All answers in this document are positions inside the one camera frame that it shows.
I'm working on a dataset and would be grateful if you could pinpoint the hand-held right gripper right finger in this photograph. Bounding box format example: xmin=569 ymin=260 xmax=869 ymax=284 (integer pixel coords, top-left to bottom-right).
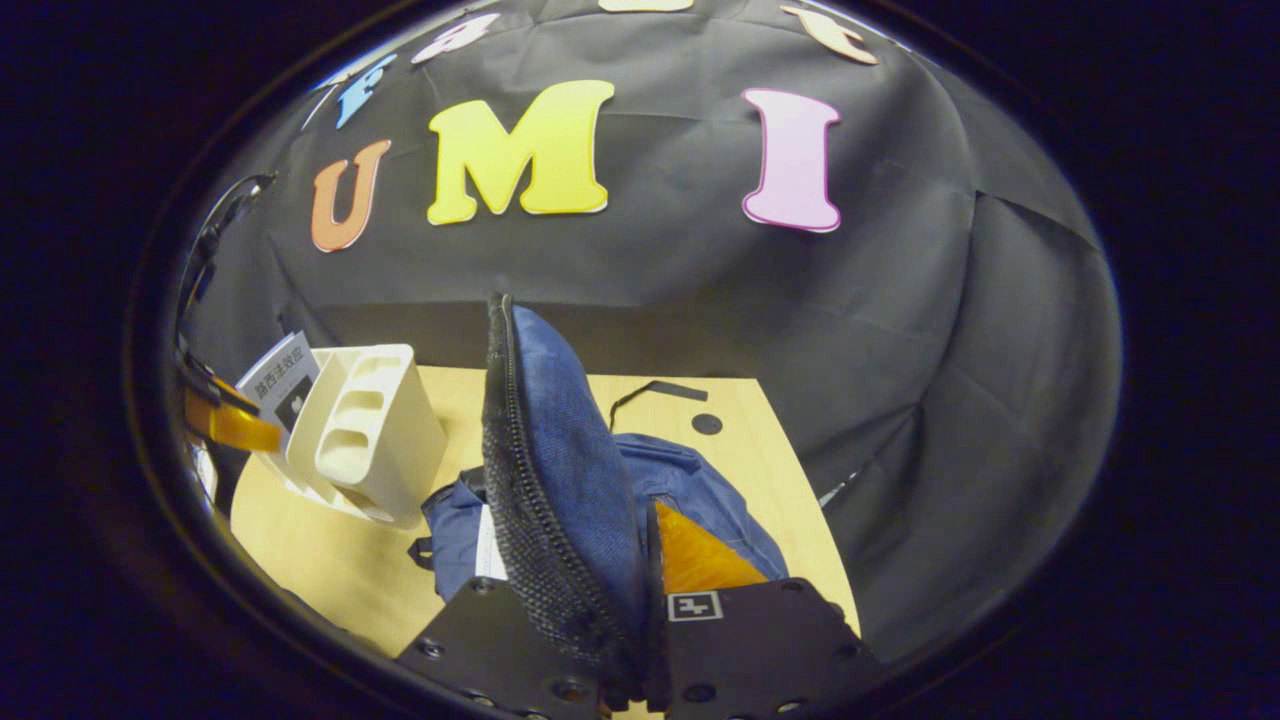
xmin=643 ymin=498 xmax=889 ymax=720

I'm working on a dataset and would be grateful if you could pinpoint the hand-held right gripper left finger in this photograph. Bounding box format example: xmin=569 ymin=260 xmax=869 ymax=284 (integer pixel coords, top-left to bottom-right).
xmin=395 ymin=576 xmax=613 ymax=720

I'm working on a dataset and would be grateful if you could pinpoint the white book with grey cover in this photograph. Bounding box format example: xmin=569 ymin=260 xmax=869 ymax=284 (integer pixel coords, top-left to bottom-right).
xmin=235 ymin=330 xmax=321 ymax=451

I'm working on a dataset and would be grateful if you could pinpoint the white plastic bookshelf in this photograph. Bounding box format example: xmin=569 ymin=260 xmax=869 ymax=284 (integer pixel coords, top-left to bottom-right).
xmin=262 ymin=343 xmax=449 ymax=529

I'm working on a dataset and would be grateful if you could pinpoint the blue schoolbag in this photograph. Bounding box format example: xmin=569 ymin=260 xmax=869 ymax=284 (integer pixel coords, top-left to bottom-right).
xmin=408 ymin=292 xmax=791 ymax=681

